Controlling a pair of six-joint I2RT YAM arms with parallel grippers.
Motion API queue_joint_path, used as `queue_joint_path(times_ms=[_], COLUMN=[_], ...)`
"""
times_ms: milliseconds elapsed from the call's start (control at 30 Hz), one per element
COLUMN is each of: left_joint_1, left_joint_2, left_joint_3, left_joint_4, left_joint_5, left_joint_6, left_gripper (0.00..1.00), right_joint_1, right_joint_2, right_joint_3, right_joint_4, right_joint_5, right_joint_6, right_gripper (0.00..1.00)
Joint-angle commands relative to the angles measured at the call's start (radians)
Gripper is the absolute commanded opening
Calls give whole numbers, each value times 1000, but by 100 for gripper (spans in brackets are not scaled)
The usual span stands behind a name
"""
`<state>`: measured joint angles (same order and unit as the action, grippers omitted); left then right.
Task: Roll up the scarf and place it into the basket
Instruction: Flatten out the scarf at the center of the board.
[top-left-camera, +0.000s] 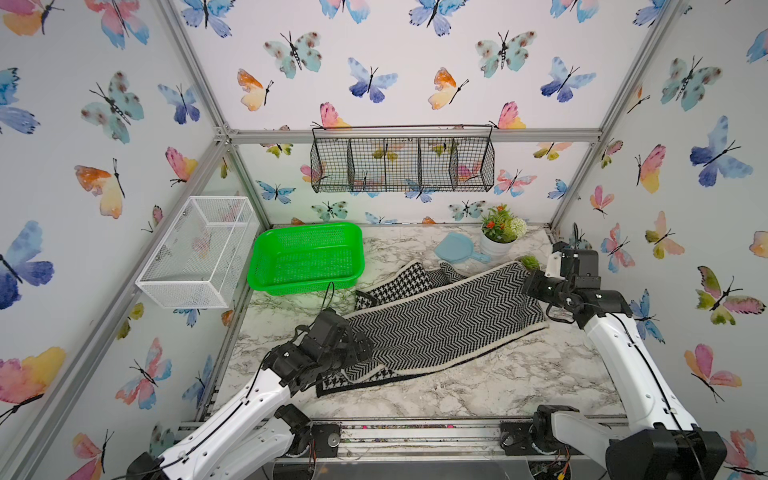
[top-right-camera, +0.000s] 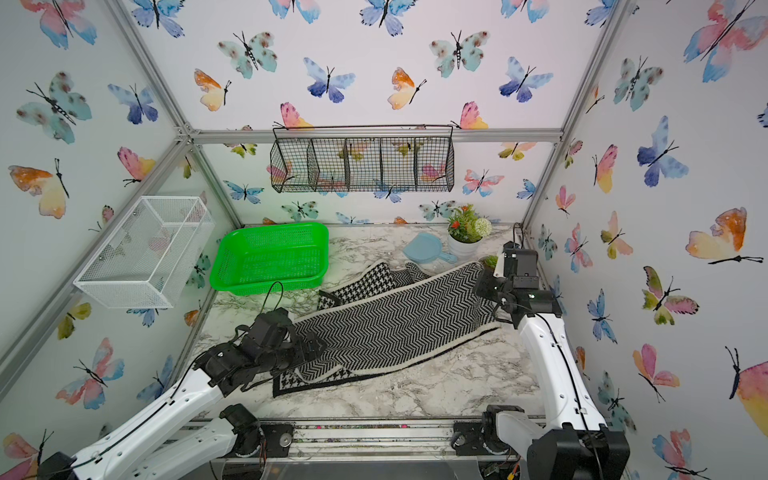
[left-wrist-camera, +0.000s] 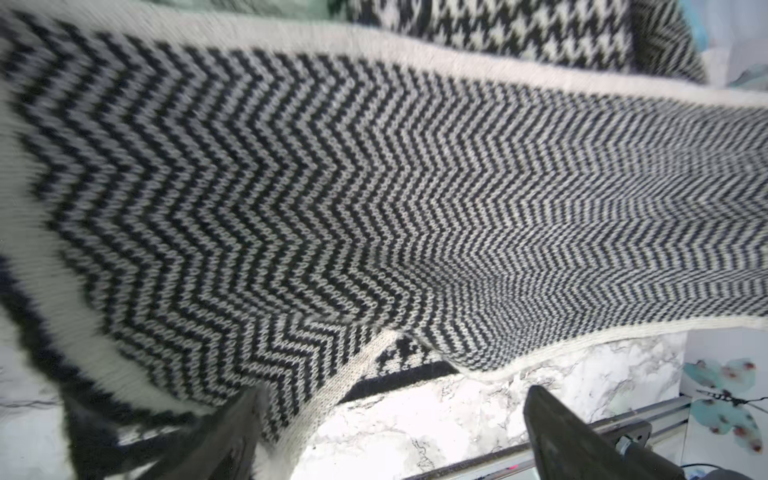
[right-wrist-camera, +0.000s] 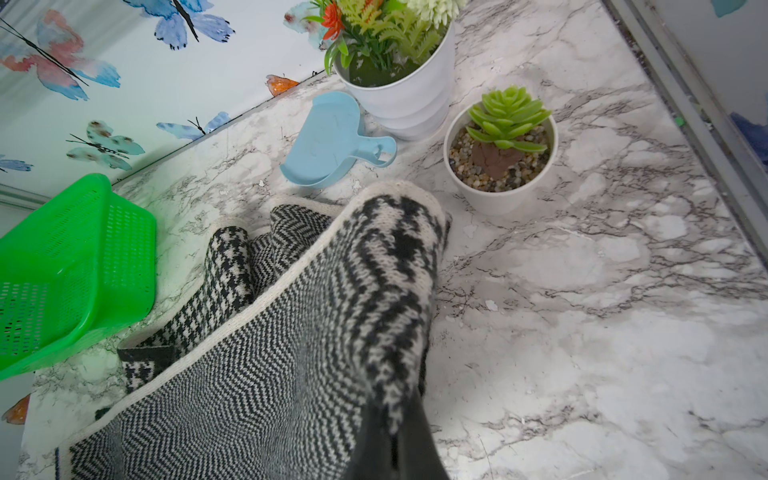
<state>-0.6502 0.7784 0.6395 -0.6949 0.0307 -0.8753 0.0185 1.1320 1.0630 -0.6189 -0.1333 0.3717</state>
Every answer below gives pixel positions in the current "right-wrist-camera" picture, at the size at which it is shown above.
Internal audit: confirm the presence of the succulent in white pot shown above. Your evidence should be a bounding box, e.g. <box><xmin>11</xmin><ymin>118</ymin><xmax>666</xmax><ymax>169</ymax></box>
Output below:
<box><xmin>443</xmin><ymin>85</ymin><xmax>559</xmax><ymax>216</ymax></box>

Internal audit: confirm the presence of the green plastic basket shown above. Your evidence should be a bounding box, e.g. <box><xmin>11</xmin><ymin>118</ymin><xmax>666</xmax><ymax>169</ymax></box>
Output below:
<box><xmin>1</xmin><ymin>174</ymin><xmax>156</xmax><ymax>379</ymax></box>

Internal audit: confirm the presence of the light blue plastic scoop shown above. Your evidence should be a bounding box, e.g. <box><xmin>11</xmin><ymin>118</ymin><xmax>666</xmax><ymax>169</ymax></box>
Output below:
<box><xmin>280</xmin><ymin>91</ymin><xmax>397</xmax><ymax>189</ymax></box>

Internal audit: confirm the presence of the flower plant in white pot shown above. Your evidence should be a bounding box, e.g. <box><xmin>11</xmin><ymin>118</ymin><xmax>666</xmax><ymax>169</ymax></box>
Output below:
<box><xmin>303</xmin><ymin>0</ymin><xmax>466</xmax><ymax>140</ymax></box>

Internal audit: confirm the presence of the black white knitted scarf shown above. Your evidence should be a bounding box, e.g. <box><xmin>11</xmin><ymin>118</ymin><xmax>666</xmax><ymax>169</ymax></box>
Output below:
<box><xmin>56</xmin><ymin>181</ymin><xmax>450</xmax><ymax>479</ymax></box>

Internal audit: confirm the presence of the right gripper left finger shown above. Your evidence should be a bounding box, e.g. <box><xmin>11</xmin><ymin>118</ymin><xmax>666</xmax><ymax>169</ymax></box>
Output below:
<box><xmin>343</xmin><ymin>407</ymin><xmax>396</xmax><ymax>480</ymax></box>

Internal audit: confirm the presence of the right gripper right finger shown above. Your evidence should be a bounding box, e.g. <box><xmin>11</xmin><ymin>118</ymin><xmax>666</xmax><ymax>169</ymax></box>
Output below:
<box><xmin>397</xmin><ymin>390</ymin><xmax>449</xmax><ymax>480</ymax></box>

